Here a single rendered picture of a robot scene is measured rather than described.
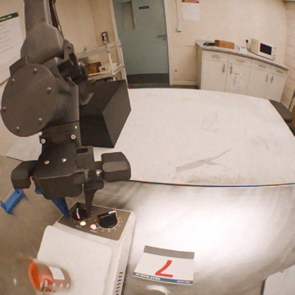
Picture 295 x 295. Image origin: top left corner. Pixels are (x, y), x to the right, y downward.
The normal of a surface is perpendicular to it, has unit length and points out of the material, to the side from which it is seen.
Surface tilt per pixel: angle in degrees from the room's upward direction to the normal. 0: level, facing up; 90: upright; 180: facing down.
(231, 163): 0
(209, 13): 90
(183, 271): 40
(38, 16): 66
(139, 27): 90
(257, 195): 0
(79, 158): 55
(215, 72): 90
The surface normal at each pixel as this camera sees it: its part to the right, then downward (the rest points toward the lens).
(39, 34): 0.24, 0.14
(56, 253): -0.10, -0.70
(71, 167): 0.08, -0.84
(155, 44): -0.18, 0.71
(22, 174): 0.22, -0.51
